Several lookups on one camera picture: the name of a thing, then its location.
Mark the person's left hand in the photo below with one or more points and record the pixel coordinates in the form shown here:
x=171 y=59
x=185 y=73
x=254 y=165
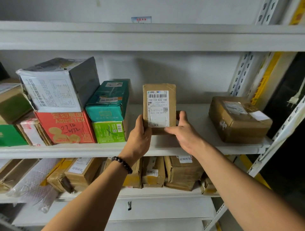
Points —
x=139 y=142

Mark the person's right hand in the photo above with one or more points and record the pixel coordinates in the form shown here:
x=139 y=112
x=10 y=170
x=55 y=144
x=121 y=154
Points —
x=188 y=138

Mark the row of parcels shelf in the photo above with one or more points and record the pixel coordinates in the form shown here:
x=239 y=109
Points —
x=181 y=171

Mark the teal box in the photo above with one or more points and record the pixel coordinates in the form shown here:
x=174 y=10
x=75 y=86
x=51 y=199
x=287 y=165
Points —
x=104 y=114

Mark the taped brown parcel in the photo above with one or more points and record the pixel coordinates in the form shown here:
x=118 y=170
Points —
x=238 y=128

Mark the small brown box green print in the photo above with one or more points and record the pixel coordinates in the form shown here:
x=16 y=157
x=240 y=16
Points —
x=159 y=86

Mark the red printed cardboard box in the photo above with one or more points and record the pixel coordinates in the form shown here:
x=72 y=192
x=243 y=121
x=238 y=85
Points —
x=64 y=128

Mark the grey white box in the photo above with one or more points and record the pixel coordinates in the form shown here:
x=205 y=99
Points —
x=83 y=76

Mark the white metal shelf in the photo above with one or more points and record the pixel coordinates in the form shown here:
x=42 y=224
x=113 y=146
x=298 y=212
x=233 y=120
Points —
x=152 y=35

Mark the plain green cardboard box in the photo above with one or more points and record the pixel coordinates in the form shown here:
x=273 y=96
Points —
x=12 y=136

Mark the person's left forearm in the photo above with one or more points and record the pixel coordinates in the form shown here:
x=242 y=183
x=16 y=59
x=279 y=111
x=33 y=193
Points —
x=90 y=202

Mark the person's right forearm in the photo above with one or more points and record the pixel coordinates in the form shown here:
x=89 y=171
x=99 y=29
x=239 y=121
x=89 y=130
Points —
x=250 y=190

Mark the small black clip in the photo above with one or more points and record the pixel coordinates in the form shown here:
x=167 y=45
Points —
x=129 y=205

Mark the plain yellow tape line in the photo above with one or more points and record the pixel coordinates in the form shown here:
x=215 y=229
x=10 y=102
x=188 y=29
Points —
x=252 y=169

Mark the yellow printed tape strip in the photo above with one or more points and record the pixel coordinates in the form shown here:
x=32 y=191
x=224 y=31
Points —
x=264 y=81

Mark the dark glass door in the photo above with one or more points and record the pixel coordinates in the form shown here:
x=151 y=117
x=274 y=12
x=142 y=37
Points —
x=290 y=154

